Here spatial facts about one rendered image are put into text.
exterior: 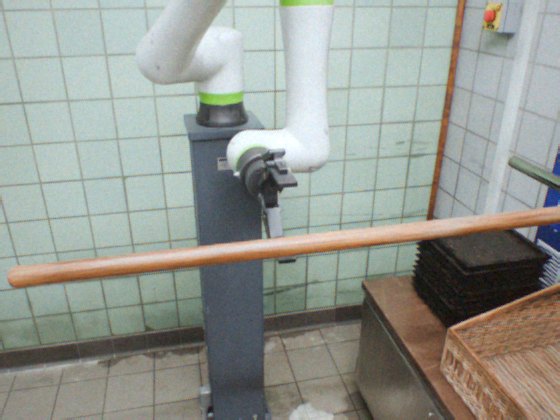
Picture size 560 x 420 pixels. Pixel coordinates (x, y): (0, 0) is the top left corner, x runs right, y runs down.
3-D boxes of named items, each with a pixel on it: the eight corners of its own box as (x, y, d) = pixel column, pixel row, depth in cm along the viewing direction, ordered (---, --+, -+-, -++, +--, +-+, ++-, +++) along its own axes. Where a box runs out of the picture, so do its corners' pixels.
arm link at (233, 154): (225, 171, 113) (222, 126, 109) (276, 166, 116) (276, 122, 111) (233, 193, 101) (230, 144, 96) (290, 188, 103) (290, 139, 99)
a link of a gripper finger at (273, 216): (259, 191, 89) (258, 194, 90) (268, 247, 84) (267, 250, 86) (279, 189, 89) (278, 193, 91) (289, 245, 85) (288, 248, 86)
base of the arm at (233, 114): (191, 107, 148) (189, 88, 146) (238, 105, 151) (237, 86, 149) (198, 129, 125) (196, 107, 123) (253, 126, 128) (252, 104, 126)
